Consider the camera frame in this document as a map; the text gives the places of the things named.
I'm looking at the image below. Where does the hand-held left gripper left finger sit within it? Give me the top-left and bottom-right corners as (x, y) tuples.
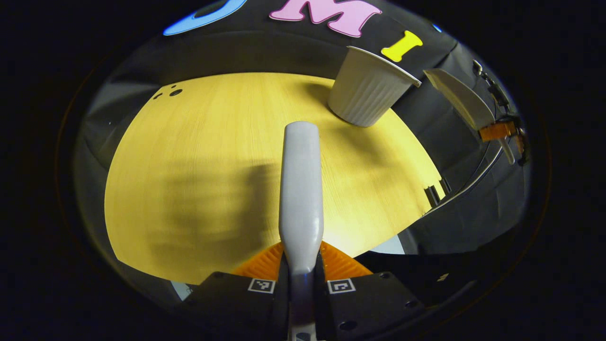
(182, 242), (290, 341)

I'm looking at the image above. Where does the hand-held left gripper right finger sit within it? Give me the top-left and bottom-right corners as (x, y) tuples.
(314, 241), (426, 341)

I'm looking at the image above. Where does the grey dustpan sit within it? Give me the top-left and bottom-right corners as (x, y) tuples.
(422, 68), (516, 166)

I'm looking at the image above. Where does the small grey broom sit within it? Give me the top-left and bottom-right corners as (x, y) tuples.
(278, 121), (325, 341)

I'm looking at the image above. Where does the white ribbed garbage bin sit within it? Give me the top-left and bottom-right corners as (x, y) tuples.
(327, 45), (422, 128)

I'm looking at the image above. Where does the black backdrop cloth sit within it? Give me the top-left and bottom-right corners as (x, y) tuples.
(71, 0), (531, 304)

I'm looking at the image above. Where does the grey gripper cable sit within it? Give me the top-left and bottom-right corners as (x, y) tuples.
(423, 141), (504, 217)

